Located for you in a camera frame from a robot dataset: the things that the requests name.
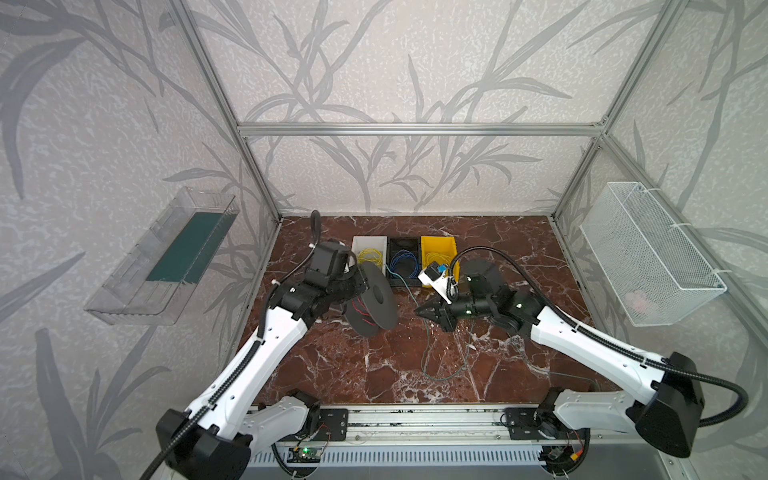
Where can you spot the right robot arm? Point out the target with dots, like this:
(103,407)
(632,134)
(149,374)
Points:
(664,410)

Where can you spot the grey perforated spool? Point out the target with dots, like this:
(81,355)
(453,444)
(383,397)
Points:
(376,309)

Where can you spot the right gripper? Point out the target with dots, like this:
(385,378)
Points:
(450,308)

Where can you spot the yellow storage bin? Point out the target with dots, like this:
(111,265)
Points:
(437,249)

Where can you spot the black storage bin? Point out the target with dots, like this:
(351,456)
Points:
(403,263)

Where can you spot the clear plastic wall tray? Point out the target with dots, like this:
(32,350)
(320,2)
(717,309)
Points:
(155,281)

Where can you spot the white storage bin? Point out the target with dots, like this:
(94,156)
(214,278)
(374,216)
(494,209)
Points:
(371,249)

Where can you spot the white wire basket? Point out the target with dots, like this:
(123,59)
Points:
(639,246)

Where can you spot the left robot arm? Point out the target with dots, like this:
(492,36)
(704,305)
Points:
(205,441)

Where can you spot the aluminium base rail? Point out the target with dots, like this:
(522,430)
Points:
(420,426)

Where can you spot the pink object in basket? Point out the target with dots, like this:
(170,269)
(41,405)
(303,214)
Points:
(639,303)

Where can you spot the left controller board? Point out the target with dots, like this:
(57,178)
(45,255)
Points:
(304,455)

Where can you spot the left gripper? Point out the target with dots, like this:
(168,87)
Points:
(346,285)

